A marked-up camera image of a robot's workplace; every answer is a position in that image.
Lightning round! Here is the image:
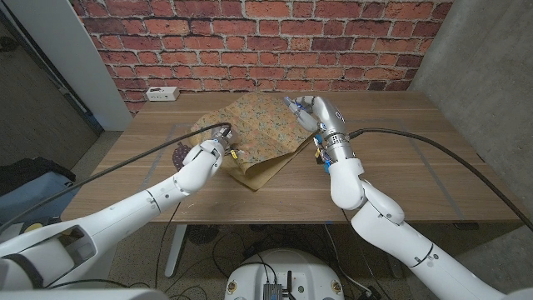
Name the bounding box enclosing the white power strip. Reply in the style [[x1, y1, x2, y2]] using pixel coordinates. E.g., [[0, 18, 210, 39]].
[[145, 86, 181, 103]]

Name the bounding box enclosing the grey table leg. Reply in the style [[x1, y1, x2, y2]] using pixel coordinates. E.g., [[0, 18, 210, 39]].
[[376, 224, 404, 279]]

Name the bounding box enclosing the dark purple table sticker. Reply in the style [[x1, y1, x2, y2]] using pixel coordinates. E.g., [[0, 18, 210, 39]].
[[172, 141, 193, 171]]

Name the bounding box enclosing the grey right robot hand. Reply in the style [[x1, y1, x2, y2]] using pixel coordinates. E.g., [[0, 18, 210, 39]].
[[282, 95, 357, 163]]

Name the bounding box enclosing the brown gridded floral wrapping paper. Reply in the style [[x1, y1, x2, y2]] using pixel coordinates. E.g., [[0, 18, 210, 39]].
[[189, 92, 324, 192]]

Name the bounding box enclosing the white robot torso base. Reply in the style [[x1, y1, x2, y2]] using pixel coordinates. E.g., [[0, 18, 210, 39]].
[[224, 248, 346, 300]]

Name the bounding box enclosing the white table leg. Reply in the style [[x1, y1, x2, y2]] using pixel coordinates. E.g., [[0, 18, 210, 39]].
[[164, 224, 188, 279]]

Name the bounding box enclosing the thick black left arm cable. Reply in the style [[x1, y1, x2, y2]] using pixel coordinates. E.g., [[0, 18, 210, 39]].
[[0, 122, 233, 234]]

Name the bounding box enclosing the black cloth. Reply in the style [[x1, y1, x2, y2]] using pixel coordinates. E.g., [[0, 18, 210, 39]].
[[0, 157, 77, 197]]

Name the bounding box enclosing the small grey electronics box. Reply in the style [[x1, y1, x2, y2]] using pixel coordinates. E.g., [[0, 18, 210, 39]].
[[262, 282, 285, 300]]

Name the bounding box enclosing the yellow and black pad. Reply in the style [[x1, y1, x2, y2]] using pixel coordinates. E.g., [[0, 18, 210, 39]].
[[16, 216, 62, 234]]

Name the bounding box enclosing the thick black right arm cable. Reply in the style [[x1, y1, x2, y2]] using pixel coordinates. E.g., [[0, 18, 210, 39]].
[[348, 127, 533, 233]]

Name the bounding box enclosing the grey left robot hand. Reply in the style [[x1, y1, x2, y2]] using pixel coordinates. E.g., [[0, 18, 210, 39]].
[[207, 123, 242, 156]]

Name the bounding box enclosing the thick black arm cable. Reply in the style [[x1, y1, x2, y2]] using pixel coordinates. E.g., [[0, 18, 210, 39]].
[[0, 122, 233, 234], [348, 127, 533, 233]]

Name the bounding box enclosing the red brick printed backdrop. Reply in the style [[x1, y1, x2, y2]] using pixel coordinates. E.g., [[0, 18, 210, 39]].
[[70, 0, 454, 114]]

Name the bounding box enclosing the thin black left wrist cable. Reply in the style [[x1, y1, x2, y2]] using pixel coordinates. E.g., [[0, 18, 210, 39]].
[[153, 202, 182, 288]]

